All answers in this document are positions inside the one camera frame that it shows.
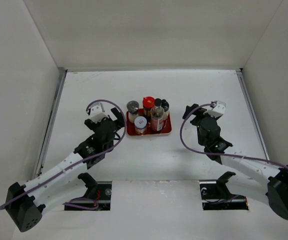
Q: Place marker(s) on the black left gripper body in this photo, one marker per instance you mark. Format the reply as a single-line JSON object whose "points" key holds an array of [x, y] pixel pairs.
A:
{"points": [[93, 125]]}

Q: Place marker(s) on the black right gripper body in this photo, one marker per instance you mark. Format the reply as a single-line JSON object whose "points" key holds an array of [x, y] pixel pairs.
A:
{"points": [[200, 115]]}

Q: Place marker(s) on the white lid jar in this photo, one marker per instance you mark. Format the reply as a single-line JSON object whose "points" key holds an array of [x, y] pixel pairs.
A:
{"points": [[140, 125]]}

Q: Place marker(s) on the clear lid pepper grinder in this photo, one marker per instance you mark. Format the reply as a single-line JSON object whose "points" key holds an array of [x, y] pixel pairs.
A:
{"points": [[133, 110]]}

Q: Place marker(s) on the black cap white spice bottle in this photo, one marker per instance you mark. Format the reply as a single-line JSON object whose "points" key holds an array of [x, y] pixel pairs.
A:
{"points": [[166, 107]]}

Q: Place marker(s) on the black cap tall sauce bottle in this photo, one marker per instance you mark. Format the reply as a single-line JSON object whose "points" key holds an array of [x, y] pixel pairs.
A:
{"points": [[157, 116]]}

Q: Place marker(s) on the red lid sauce jar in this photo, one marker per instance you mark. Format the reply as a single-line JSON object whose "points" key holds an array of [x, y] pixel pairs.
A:
{"points": [[148, 103]]}

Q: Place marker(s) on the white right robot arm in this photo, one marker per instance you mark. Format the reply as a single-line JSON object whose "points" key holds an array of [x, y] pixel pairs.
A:
{"points": [[263, 180]]}

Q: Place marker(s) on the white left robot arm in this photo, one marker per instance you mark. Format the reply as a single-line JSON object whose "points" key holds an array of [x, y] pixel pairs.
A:
{"points": [[27, 203]]}

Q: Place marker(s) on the red rectangular tray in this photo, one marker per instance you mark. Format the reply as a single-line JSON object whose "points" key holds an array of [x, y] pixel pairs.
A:
{"points": [[131, 131]]}

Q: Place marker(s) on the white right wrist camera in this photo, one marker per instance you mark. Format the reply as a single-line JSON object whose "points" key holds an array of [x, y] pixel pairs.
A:
{"points": [[217, 109]]}

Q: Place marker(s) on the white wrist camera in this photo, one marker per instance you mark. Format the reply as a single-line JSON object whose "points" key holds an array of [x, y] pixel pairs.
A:
{"points": [[217, 109], [96, 112]]}

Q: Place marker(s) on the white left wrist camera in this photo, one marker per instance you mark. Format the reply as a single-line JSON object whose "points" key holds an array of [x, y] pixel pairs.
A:
{"points": [[96, 112]]}

